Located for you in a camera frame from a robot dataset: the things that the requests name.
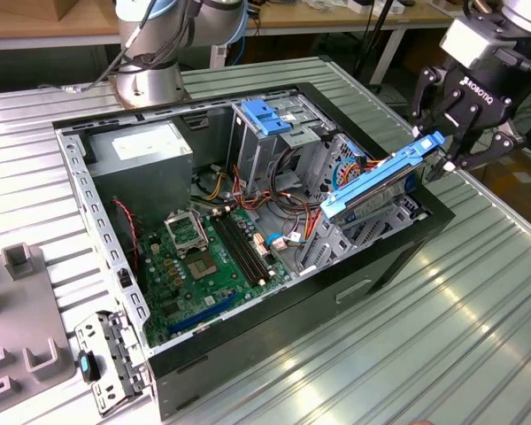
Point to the grey parts rack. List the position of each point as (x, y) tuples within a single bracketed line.
[(22, 310)]

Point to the metal optical drive cage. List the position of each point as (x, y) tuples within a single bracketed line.
[(256, 155)]

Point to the wooden desk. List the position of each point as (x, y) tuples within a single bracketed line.
[(26, 24)]

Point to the blue expansion slot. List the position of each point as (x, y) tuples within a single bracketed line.
[(203, 312)]

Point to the black RAM slot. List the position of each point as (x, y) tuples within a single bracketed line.
[(249, 244), (243, 246), (236, 249), (255, 241)]

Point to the blue plastic drive latch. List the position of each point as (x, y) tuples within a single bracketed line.
[(263, 117)]

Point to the black case fan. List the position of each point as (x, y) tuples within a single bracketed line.
[(125, 252)]

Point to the green motherboard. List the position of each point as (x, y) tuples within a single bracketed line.
[(177, 288)]

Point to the metal slot bracket retainer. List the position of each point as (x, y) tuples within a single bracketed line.
[(93, 329)]

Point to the metal disk bay cage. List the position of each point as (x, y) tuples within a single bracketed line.
[(332, 241)]

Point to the black open PC case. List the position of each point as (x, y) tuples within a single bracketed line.
[(270, 336)]

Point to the CPU socket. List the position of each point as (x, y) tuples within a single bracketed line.
[(201, 266)]

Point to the hard disk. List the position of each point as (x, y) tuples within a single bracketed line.
[(380, 177)]

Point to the brown cardboard box with label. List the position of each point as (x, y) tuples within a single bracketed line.
[(522, 186)]

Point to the grey power supply unit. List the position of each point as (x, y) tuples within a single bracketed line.
[(137, 186)]

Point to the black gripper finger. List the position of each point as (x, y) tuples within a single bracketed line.
[(431, 97), (491, 144)]

